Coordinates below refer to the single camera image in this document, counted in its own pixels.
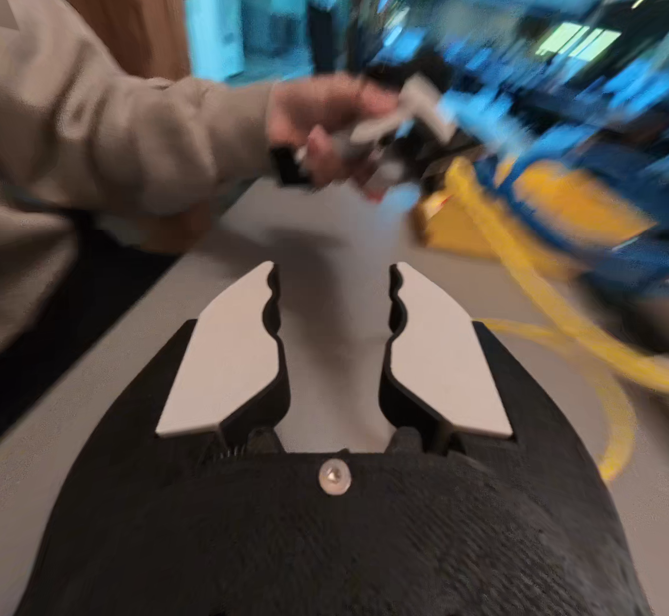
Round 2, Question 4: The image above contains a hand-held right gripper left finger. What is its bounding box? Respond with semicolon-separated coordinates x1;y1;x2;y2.
155;261;291;443

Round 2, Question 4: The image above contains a person's grey zip hoodie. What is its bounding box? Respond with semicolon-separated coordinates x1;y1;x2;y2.
0;198;79;351

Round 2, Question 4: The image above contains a person's left hand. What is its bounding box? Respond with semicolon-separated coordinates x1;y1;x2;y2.
266;74;404;189

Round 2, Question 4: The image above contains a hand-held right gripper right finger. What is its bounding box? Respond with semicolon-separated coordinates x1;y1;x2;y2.
379;261;514;453

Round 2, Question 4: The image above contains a yellow plastic bin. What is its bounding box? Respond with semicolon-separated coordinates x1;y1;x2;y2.
410;156;656;274

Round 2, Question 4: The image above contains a person's left forearm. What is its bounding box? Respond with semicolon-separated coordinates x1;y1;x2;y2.
0;0;278;220

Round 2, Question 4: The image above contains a black desk chair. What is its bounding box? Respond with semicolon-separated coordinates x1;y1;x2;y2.
0;214;181;436

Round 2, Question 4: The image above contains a blue ethernet cable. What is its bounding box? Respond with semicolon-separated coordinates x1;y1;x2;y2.
470;146;669;303

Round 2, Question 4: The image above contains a yellow ethernet cable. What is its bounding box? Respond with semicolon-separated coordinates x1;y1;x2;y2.
447;156;669;483

